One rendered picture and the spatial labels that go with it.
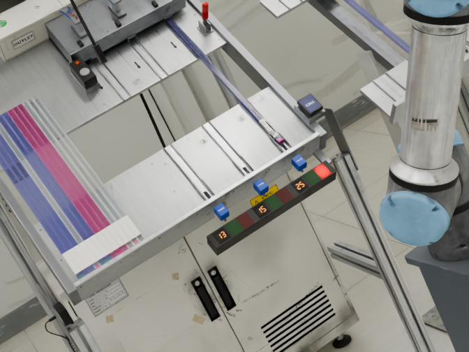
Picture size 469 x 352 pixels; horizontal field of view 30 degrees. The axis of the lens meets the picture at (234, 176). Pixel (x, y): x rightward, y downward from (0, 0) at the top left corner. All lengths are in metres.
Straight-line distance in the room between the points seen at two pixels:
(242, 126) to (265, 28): 2.10
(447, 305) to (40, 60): 1.19
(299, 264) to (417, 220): 1.01
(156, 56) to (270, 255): 0.63
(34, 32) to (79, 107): 0.25
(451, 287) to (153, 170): 0.74
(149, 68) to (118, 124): 1.71
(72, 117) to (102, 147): 1.75
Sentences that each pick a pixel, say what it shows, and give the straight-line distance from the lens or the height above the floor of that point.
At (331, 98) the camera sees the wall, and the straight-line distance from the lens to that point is 4.35.
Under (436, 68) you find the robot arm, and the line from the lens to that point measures 1.39.
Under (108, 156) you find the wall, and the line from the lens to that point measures 3.93.
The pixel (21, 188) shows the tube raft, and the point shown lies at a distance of 2.07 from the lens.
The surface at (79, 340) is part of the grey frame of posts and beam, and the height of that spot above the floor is 0.61.
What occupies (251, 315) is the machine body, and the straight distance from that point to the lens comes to 2.43.
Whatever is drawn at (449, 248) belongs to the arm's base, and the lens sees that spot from 1.67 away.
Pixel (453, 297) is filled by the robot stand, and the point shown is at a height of 0.47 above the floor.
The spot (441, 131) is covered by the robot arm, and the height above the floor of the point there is 0.85.
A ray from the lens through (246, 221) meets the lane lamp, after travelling 1.97.
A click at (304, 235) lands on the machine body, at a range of 2.45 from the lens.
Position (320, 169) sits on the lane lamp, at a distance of 2.04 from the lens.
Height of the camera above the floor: 1.35
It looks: 18 degrees down
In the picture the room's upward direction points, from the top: 26 degrees counter-clockwise
